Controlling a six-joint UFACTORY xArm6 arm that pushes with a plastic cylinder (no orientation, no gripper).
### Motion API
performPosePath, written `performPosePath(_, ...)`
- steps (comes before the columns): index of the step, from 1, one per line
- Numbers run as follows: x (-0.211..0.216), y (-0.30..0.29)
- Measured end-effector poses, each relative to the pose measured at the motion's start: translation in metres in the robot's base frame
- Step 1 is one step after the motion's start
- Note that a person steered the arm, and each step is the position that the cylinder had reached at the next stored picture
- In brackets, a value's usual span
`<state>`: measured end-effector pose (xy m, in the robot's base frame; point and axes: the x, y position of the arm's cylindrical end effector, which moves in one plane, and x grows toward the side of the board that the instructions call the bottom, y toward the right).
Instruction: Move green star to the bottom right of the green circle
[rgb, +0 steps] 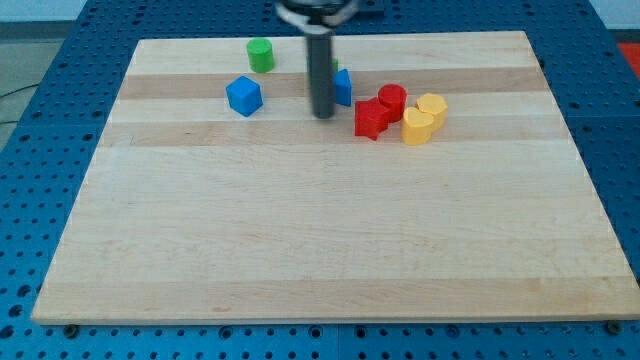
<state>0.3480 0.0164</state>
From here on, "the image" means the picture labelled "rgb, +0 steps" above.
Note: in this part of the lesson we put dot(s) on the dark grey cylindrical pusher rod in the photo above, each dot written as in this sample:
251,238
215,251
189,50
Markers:
320,70

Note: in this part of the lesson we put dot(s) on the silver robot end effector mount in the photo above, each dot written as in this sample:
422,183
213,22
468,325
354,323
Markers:
323,13

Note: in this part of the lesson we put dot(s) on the red star block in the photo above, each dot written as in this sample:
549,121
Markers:
371,118

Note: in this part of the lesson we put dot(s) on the blue triangle block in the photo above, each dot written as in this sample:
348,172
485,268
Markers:
343,88

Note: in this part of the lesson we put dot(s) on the green cylinder block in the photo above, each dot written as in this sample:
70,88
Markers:
260,55

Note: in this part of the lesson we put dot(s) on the red cylinder block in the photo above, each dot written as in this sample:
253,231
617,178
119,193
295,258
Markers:
393,97

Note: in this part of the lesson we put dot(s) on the blue cube block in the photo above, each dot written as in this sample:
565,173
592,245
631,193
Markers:
244,96

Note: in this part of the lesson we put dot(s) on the yellow heart block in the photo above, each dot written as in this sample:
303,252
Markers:
417,126

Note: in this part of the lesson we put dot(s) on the yellow hexagon block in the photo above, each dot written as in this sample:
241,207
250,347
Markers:
435,105

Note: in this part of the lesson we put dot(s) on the wooden board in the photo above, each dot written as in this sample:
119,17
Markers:
191,213

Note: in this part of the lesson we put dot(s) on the blue perforated table base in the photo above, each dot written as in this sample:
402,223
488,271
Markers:
44,161

